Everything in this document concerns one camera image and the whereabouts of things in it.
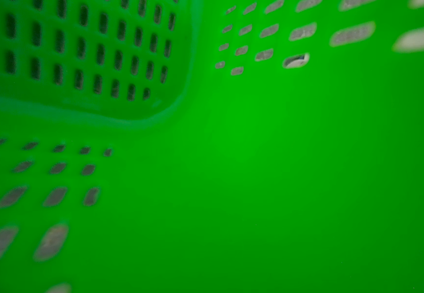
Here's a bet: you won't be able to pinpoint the green plastic basket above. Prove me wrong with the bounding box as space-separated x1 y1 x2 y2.
0 1 424 293

